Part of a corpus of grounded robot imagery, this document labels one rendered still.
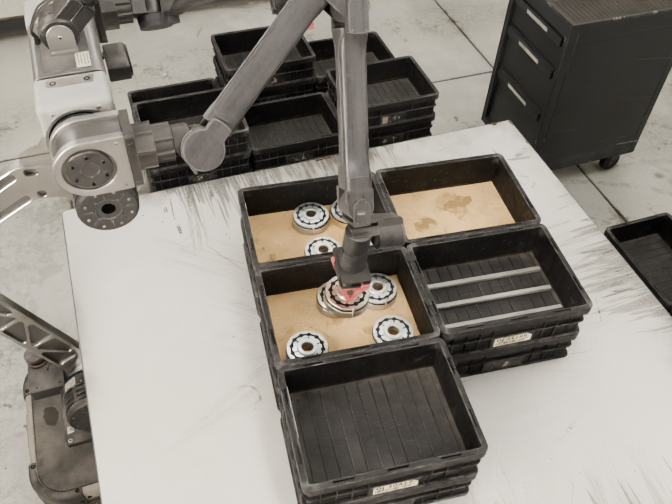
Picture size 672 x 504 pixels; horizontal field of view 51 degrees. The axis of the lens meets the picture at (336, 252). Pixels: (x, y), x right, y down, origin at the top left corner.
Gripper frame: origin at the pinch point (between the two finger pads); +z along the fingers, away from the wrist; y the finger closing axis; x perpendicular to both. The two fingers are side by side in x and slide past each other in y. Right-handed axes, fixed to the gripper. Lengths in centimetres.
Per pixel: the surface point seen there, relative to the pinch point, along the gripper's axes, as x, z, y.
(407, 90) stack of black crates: -71, 56, 143
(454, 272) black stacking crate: -37.3, 20.0, 16.0
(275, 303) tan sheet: 12.4, 23.4, 15.3
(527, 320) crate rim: -44.1, 8.5, -9.4
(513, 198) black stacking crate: -61, 13, 35
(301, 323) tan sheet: 7.1, 22.7, 7.6
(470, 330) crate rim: -29.4, 9.4, -9.4
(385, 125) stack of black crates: -55, 57, 122
